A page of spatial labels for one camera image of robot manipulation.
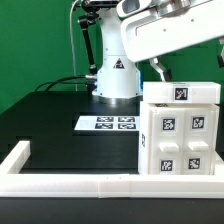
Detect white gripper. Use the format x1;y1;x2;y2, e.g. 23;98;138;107
121;0;224;82

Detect white cabinet top block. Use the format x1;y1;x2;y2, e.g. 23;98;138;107
143;82;221;104

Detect white cabinet door panel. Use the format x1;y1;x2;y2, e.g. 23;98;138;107
149;112;183;175

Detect white cabinet body box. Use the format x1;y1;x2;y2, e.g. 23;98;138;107
138;102;219;175

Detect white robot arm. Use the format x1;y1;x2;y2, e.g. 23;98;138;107
93;0;224;104

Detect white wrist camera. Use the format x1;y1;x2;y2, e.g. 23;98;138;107
116;0;157;18

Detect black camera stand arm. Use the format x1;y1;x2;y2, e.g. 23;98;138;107
75;0;120;76

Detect white marker base plate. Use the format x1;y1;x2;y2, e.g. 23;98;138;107
74;116;139;131

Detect white hanging cable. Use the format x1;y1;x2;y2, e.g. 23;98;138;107
69;0;82;92

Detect black cables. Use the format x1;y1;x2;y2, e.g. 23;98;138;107
34;75;98;92

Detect white border frame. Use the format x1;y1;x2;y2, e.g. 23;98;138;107
0;141;224;199

